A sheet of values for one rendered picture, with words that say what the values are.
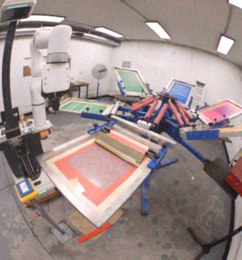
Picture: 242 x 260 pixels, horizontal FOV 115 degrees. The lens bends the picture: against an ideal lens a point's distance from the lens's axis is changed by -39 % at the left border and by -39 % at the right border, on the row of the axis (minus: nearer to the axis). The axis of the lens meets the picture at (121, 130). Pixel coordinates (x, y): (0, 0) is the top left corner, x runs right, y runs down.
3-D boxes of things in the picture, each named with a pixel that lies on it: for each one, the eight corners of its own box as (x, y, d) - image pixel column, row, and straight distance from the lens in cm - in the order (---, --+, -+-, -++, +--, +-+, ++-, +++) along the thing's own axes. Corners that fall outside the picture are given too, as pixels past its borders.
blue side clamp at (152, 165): (151, 175, 84) (154, 167, 79) (144, 171, 85) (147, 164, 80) (165, 154, 107) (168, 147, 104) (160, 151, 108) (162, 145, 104)
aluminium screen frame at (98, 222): (98, 229, 59) (98, 227, 56) (37, 160, 90) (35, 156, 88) (165, 152, 107) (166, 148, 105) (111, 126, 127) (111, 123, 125)
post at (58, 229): (62, 243, 159) (17, 210, 72) (50, 230, 166) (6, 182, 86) (75, 234, 158) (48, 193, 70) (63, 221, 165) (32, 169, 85)
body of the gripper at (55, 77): (66, 60, 50) (64, 87, 51) (40, 61, 47) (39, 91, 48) (74, 59, 43) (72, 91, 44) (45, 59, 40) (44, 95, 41)
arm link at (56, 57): (66, 55, 50) (66, 62, 50) (44, 55, 48) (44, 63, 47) (75, 53, 43) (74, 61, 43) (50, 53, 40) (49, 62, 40)
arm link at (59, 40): (44, 33, 57) (65, 34, 59) (40, 57, 55) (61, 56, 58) (55, 22, 43) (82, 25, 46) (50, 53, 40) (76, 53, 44)
